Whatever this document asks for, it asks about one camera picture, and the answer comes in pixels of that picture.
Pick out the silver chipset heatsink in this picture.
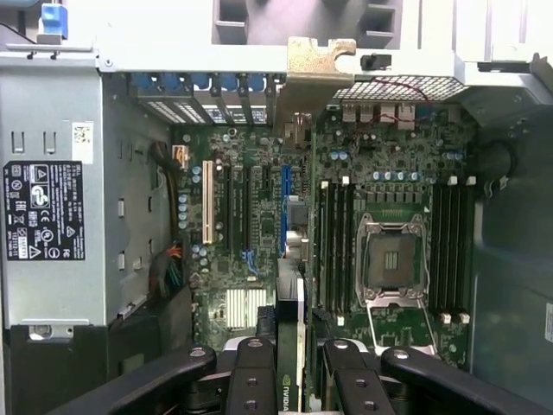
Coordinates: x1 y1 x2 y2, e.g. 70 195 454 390
225 288 269 329

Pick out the power supply wire bundle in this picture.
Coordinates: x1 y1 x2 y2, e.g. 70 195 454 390
148 141 192 300

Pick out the black expansion slot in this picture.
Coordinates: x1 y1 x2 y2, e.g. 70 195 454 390
241 165 254 254
221 165 235 252

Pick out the green motherboard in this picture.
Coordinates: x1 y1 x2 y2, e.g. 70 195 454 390
170 99 481 382

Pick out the blue expansion slot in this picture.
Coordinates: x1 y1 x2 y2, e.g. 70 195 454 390
280 163 292 257

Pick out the thin red wire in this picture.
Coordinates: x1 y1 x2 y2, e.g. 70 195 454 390
353 75 434 139

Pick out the metal socket cover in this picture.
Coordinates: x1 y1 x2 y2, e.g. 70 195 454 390
365 301 438 352

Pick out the grey power supply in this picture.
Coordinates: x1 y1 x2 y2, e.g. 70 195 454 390
0 49 107 343

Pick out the black open PC case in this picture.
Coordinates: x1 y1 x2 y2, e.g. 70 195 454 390
0 0 553 415

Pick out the CPU socket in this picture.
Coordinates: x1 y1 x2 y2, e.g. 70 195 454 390
353 211 434 304

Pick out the blue card retainer strip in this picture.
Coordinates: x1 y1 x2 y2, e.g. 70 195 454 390
131 71 265 99

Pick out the black fan shroud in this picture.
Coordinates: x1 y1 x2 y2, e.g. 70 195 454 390
7 297 196 403

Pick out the blue case latch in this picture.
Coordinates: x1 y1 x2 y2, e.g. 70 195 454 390
37 2 64 44

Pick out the white expansion slot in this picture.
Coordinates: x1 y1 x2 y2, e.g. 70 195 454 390
201 160 215 244

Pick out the black RAM slot row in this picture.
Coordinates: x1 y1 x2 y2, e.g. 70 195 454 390
431 175 475 323
318 175 353 317

